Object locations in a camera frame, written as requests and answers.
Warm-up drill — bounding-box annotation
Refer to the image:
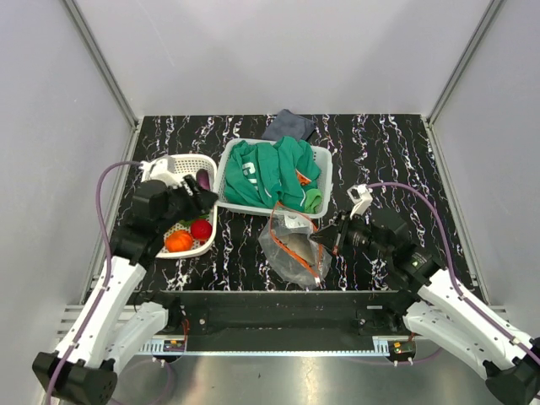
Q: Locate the grey folded cloth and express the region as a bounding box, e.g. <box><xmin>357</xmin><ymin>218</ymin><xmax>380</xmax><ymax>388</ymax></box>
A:
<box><xmin>262</xmin><ymin>109</ymin><xmax>316</xmax><ymax>142</ymax></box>

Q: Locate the green garment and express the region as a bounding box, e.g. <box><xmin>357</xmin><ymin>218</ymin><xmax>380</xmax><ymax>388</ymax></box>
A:
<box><xmin>224</xmin><ymin>137</ymin><xmax>323</xmax><ymax>213</ymax></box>

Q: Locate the light green cloth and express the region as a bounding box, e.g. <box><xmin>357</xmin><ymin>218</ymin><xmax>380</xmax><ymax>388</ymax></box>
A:
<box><xmin>303</xmin><ymin>188</ymin><xmax>322</xmax><ymax>214</ymax></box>

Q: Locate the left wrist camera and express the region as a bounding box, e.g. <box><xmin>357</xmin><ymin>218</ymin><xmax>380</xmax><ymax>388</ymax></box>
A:
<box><xmin>141</xmin><ymin>155</ymin><xmax>188</xmax><ymax>188</ymax></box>

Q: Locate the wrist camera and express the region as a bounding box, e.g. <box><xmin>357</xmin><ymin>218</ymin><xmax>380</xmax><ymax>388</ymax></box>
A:
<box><xmin>347</xmin><ymin>184</ymin><xmax>373</xmax><ymax>219</ymax></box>
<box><xmin>141</xmin><ymin>155</ymin><xmax>188</xmax><ymax>188</ymax></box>

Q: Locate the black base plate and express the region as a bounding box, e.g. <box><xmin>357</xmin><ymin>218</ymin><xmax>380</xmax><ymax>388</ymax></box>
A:
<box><xmin>84</xmin><ymin>289</ymin><xmax>486</xmax><ymax>354</ymax></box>

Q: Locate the red fake round fruit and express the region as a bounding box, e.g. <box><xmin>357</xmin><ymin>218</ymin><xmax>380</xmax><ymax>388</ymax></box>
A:
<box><xmin>190</xmin><ymin>219</ymin><xmax>213</xmax><ymax>241</ymax></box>

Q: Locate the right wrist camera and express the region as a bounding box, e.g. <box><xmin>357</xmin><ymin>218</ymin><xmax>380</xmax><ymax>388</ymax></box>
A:
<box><xmin>347</xmin><ymin>184</ymin><xmax>373</xmax><ymax>219</ymax></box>

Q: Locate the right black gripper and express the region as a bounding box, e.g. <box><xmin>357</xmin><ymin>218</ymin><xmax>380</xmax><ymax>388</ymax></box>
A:
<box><xmin>310</xmin><ymin>209</ymin><xmax>391</xmax><ymax>262</ymax></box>

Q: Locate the orange fake pumpkin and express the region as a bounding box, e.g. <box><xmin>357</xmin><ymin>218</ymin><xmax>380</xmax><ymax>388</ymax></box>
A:
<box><xmin>165</xmin><ymin>229</ymin><xmax>194</xmax><ymax>253</ymax></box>

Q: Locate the purple fake eggplant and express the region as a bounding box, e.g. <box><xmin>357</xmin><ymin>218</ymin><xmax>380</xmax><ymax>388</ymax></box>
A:
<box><xmin>196</xmin><ymin>169</ymin><xmax>212</xmax><ymax>191</ymax></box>

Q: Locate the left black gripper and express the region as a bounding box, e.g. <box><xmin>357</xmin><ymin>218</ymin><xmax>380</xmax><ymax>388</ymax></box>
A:
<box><xmin>158</xmin><ymin>175</ymin><xmax>220</xmax><ymax>233</ymax></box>

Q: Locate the white perforated basket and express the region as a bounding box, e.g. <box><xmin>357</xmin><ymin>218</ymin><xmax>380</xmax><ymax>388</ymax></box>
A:
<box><xmin>142</xmin><ymin>154</ymin><xmax>218</xmax><ymax>260</ymax></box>

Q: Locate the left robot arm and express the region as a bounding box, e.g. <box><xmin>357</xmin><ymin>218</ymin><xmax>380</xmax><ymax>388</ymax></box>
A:
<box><xmin>32</xmin><ymin>175</ymin><xmax>218</xmax><ymax>404</ymax></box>

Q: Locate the clear zip top bag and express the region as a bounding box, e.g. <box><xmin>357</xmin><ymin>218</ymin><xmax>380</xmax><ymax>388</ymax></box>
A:
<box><xmin>258</xmin><ymin>202</ymin><xmax>332</xmax><ymax>289</ymax></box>

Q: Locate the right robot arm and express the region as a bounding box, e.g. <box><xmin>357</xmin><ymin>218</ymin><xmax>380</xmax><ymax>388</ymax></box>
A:
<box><xmin>311</xmin><ymin>209</ymin><xmax>539</xmax><ymax>404</ymax></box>

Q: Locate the green fake pepper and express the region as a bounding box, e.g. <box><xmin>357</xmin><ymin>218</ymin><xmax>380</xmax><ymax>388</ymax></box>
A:
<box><xmin>179</xmin><ymin>215</ymin><xmax>208</xmax><ymax>228</ymax></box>

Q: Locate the white basket with clothes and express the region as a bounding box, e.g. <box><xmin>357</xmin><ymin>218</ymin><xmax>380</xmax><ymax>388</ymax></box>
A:
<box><xmin>214</xmin><ymin>137</ymin><xmax>332</xmax><ymax>219</ymax></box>

